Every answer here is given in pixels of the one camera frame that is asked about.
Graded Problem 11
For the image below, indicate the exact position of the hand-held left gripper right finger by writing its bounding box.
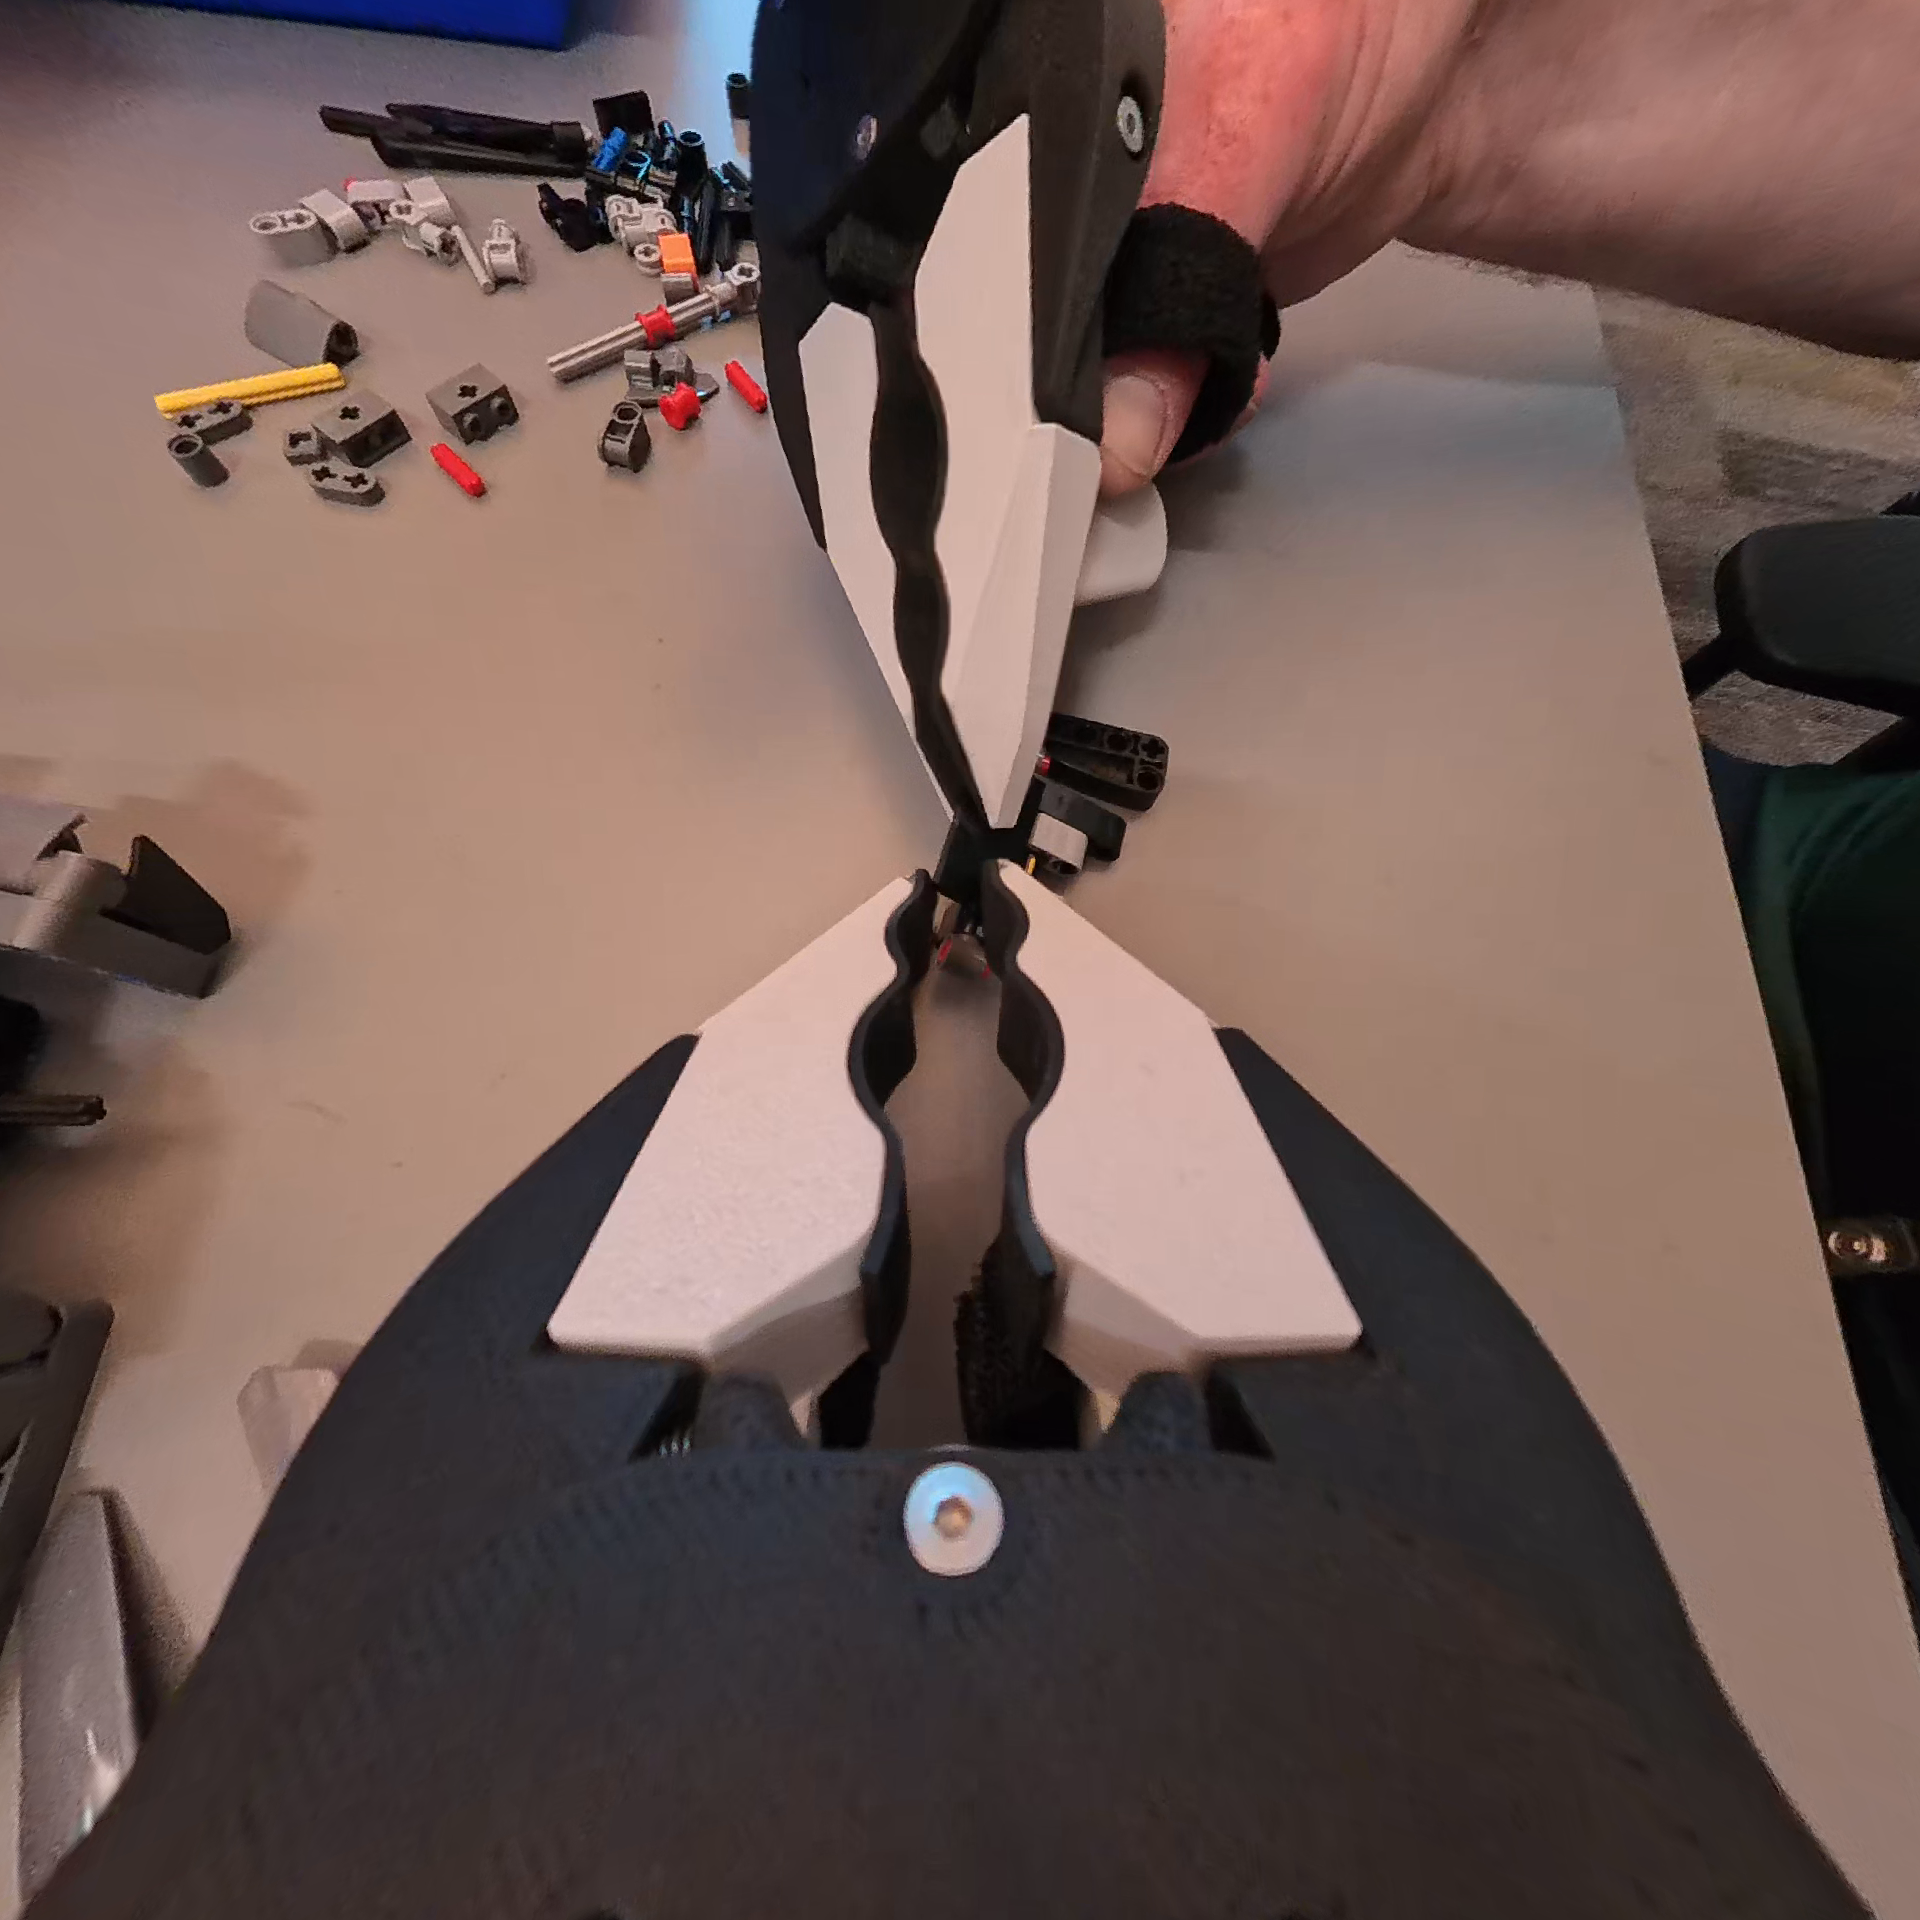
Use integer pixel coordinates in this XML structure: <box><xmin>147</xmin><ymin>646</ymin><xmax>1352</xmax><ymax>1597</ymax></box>
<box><xmin>983</xmin><ymin>864</ymin><xmax>1364</xmax><ymax>1371</ymax></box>

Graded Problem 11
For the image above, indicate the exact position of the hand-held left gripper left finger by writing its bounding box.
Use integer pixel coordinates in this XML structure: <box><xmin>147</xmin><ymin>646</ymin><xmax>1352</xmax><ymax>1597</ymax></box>
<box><xmin>546</xmin><ymin>870</ymin><xmax>938</xmax><ymax>1371</ymax></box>

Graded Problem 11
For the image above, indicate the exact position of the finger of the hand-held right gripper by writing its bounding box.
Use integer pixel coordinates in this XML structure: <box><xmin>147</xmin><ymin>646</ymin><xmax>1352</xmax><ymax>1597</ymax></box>
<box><xmin>798</xmin><ymin>296</ymin><xmax>965</xmax><ymax>822</ymax></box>
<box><xmin>898</xmin><ymin>107</ymin><xmax>1107</xmax><ymax>828</ymax></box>

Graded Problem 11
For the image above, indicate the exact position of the black lego frame assembly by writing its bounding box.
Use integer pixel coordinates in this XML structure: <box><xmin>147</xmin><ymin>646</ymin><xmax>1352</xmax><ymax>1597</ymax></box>
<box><xmin>934</xmin><ymin>775</ymin><xmax>1131</xmax><ymax>979</ymax></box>

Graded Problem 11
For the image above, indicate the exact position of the black curved lego beam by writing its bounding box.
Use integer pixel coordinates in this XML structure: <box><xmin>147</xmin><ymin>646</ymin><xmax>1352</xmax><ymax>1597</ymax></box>
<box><xmin>1041</xmin><ymin>712</ymin><xmax>1171</xmax><ymax>811</ymax></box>

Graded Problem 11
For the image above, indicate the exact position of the pile of loose lego pieces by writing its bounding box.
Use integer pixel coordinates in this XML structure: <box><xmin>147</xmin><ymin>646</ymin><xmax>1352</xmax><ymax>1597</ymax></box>
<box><xmin>152</xmin><ymin>75</ymin><xmax>771</xmax><ymax>513</ymax></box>

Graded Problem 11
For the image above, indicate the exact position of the partly built lego car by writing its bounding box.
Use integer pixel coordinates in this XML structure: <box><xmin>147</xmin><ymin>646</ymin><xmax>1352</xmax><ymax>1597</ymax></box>
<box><xmin>0</xmin><ymin>795</ymin><xmax>236</xmax><ymax>1623</ymax></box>

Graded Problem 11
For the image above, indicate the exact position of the person's right hand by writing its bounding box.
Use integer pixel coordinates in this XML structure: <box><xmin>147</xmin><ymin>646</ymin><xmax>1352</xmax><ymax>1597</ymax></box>
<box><xmin>1097</xmin><ymin>0</ymin><xmax>1489</xmax><ymax>509</ymax></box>

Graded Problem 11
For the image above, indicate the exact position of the blue storage bin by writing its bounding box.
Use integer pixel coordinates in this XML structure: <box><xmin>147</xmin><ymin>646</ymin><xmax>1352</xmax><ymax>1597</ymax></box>
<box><xmin>195</xmin><ymin>0</ymin><xmax>580</xmax><ymax>48</ymax></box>

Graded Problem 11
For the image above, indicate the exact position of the black office chair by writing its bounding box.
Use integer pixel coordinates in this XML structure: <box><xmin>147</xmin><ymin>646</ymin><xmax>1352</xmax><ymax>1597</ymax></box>
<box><xmin>1679</xmin><ymin>517</ymin><xmax>1920</xmax><ymax>740</ymax></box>

